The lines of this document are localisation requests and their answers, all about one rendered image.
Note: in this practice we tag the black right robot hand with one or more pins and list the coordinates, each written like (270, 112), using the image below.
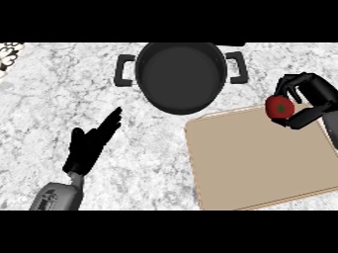
(318, 95)

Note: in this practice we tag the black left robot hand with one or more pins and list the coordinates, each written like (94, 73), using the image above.
(90, 141)

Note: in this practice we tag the red tomato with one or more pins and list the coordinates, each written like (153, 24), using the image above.
(279, 107)

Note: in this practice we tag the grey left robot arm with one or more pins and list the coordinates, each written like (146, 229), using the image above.
(59, 194)

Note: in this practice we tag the beige square tray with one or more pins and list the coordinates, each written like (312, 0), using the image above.
(264, 158)

